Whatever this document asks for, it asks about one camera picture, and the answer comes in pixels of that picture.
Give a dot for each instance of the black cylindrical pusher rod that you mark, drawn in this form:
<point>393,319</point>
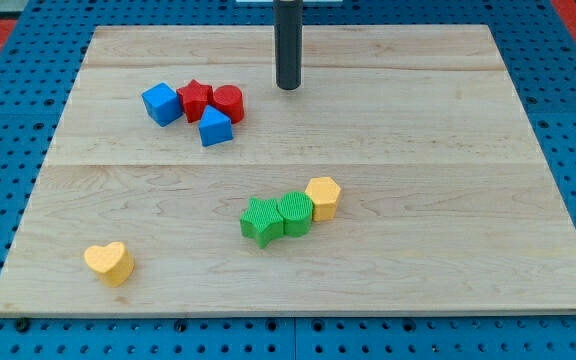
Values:
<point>288,42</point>

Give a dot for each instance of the red star block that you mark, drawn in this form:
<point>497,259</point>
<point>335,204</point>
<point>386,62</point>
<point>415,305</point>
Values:
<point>194,98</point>

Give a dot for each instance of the green star block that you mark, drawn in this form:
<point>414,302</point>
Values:
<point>262,221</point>

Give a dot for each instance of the red cylinder block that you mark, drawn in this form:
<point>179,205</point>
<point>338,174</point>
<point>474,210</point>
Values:
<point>229,100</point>

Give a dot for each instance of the blue triangle block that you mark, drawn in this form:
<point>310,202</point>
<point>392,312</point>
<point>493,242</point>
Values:
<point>214,127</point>

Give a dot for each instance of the blue cube block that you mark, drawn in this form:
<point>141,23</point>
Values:
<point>162,104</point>

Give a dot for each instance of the yellow hexagon block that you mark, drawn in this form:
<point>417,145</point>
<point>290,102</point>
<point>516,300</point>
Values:
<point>325,193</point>

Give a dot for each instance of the green cylinder block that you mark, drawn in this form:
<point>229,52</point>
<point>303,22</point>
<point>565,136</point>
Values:
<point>296,208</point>

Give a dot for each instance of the wooden board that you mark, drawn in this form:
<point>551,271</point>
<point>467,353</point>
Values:
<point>447,205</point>

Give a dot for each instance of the yellow heart block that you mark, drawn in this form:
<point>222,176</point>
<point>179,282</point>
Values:
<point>113,264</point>

